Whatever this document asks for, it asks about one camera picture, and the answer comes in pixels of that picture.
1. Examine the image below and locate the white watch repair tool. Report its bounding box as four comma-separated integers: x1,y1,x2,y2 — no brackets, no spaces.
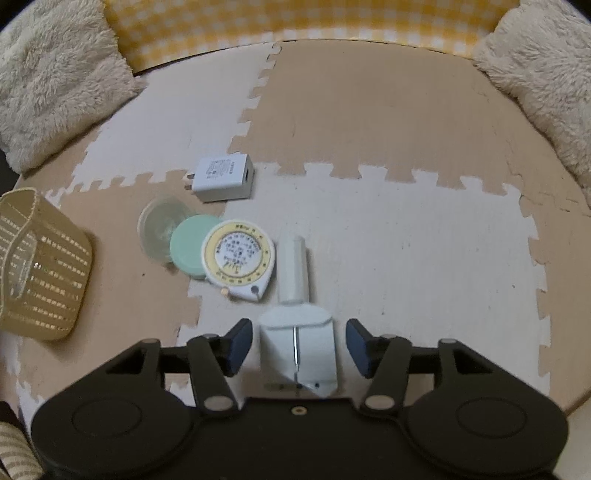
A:
259,233,336,398

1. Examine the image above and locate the cream plastic basket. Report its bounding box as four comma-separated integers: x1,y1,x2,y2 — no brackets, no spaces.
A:
0,187,94,342

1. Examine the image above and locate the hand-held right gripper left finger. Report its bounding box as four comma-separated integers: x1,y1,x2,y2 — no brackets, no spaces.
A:
78,318,254,414

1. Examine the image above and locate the small fluffy white pillow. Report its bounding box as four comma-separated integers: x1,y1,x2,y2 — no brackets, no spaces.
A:
471,0,591,205

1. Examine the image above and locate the green round case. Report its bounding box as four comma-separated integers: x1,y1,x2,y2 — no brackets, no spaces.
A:
169,215,222,280

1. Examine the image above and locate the round white tape measure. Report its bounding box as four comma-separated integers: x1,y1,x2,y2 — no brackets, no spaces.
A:
203,220,277,304

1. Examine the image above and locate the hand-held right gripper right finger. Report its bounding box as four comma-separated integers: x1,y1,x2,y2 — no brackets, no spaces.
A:
346,318,518,414

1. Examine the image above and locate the clear round lid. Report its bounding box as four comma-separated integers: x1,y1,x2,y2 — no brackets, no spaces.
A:
137,196,192,265

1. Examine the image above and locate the striped cloth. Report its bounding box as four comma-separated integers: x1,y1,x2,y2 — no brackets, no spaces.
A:
0,418,45,480

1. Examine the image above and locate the yellow checkered mattress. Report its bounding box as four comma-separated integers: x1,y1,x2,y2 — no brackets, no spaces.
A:
104,0,521,75

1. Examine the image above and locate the beige white foam puzzle mat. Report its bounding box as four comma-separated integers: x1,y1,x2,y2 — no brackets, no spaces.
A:
9,39,591,416

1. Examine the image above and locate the large fluffy white pillow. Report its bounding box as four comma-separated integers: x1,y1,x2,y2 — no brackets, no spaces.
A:
0,0,146,175

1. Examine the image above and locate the white charger adapter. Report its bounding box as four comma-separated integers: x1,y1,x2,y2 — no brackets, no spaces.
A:
185,155,256,204

